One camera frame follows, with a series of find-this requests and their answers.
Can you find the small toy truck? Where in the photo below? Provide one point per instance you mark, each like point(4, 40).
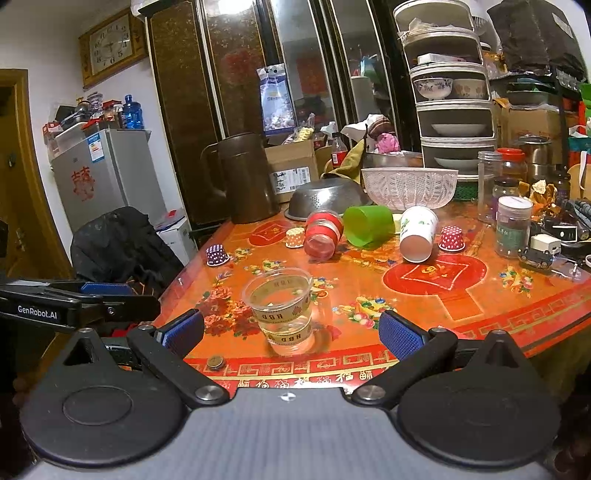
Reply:
point(540, 251)

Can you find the plain cardboard box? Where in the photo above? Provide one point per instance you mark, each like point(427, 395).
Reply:
point(535, 127)

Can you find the wooden framed wall clock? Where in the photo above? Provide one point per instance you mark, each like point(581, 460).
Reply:
point(111, 46)

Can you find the white plate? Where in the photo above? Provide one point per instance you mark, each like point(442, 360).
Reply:
point(459, 162)

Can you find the grey refrigerator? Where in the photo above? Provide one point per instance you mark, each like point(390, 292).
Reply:
point(108, 177)

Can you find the beige patterned bowl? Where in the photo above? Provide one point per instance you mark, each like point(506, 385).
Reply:
point(470, 88)

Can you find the white plastic basket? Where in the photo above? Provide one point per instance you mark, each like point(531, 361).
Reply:
point(408, 187)

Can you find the red lid glass jar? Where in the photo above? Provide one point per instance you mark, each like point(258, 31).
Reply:
point(512, 164)

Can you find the tall clear glass jar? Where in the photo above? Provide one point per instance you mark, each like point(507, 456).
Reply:
point(489, 189)

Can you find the olive cloth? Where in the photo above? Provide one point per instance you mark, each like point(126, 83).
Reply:
point(348, 164)

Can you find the blue white plastic bag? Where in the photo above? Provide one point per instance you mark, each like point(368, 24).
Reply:
point(277, 101)

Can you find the red label soda bottle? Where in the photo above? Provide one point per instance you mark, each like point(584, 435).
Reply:
point(339, 154)

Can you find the pink cloth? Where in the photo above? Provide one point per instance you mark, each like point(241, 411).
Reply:
point(388, 143)

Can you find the cardboard box with label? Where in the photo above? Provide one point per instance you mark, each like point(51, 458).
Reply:
point(293, 166)

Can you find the metal colander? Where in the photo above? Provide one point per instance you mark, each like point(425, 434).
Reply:
point(328, 196)

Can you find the black jacket on chair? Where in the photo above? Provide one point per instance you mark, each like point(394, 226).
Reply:
point(122, 247)

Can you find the green plastic cup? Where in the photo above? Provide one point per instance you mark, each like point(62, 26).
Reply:
point(367, 226)

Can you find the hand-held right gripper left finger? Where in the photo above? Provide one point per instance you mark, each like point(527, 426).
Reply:
point(181, 331)

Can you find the blue floral bowl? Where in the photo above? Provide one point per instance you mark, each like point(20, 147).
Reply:
point(432, 88)

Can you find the metal basin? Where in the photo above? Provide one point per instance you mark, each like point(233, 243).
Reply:
point(392, 160)

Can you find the wooden door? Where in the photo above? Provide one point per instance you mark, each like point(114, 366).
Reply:
point(27, 194)

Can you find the white lid plastic jar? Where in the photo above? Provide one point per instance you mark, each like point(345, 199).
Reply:
point(512, 228)

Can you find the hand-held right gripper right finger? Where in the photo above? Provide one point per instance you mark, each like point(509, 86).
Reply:
point(400, 335)

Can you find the metal kettle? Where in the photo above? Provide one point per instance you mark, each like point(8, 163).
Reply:
point(535, 157)

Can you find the red floral tablecloth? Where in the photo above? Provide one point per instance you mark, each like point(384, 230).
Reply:
point(415, 295)

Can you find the grey stacked dish rack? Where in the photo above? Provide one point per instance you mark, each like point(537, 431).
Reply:
point(450, 110)

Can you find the white carton box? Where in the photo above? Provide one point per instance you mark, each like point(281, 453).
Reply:
point(178, 237)

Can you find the small dark jar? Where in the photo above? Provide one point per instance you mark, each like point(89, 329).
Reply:
point(504, 190)

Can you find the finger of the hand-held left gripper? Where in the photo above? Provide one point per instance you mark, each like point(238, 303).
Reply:
point(108, 289)
point(129, 307)

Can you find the red glass cup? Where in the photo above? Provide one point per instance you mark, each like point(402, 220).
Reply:
point(323, 233)

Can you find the blue water bottle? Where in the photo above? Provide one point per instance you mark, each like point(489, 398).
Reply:
point(133, 114)

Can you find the small metal coin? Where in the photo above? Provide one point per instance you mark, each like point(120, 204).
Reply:
point(215, 362)

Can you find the dark wooden cabinet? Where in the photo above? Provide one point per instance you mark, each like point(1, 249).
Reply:
point(184, 92)

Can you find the brown plastic pitcher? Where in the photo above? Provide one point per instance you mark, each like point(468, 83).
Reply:
point(247, 180)

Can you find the white floral paper cup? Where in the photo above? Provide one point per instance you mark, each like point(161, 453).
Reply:
point(419, 233)

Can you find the purple dotted cupcake liner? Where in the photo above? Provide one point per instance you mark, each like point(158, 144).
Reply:
point(217, 255)

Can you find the black bag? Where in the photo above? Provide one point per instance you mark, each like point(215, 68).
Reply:
point(535, 37)

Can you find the orange dotted cupcake liner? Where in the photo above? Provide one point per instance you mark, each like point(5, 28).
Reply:
point(295, 237)

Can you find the clear plastic cup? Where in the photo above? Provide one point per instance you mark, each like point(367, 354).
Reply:
point(279, 314)

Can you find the red dotted cupcake liner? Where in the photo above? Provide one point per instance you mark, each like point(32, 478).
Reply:
point(451, 239)

